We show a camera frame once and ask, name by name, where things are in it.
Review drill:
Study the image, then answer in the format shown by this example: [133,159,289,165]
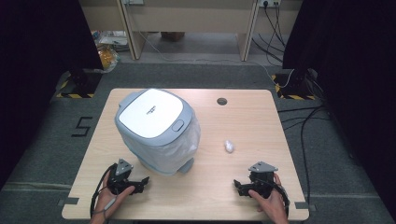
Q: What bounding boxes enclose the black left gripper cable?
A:
[89,163,117,218]

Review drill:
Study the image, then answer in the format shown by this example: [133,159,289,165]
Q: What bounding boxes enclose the grey wrist strap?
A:
[92,196,118,217]

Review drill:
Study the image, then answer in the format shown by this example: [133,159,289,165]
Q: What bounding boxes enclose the black curtain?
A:
[281,0,396,222]
[0,0,105,191]

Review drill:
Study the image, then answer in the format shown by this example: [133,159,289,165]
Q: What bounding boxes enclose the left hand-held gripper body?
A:
[106,158,138,196]

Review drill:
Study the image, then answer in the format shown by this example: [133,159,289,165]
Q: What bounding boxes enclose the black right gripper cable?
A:
[263,177,291,217]

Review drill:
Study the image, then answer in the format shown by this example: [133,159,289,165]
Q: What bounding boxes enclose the grey tape piece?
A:
[57,196,80,207]
[294,201,317,212]

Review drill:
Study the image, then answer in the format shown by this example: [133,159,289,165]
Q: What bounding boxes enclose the beige wooden desk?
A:
[118,0,260,62]

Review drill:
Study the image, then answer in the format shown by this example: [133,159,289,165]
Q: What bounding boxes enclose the white wall power outlet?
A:
[258,0,282,8]

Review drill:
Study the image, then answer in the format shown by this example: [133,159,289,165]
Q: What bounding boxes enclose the person's right hand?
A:
[247,173,290,224]

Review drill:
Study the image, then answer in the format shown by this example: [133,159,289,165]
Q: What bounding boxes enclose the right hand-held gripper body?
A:
[247,161,280,200]

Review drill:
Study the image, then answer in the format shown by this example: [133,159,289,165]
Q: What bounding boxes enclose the black floor cables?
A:
[276,105,332,224]

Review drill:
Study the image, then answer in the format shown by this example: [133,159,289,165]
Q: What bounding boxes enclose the black power cables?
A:
[251,2,287,67]

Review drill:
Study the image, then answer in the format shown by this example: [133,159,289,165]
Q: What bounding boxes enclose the clear bag with yellow contents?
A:
[96,44,120,73]

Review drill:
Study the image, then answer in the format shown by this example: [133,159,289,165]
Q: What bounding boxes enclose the white paper ball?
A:
[223,139,235,154]

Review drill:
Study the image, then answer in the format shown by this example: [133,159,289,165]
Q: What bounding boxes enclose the black stand base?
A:
[271,67,318,101]
[55,68,103,99]

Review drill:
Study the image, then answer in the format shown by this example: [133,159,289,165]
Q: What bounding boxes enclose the grey white lidded trash bin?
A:
[114,88,202,177]

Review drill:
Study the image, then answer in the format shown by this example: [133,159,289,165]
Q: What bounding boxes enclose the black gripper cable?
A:
[89,163,117,218]
[263,177,291,217]

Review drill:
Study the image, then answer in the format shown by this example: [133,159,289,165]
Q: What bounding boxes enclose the person's left hand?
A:
[92,170,136,219]

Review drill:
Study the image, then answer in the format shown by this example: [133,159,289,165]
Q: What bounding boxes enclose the pile of clutter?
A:
[91,29,131,52]

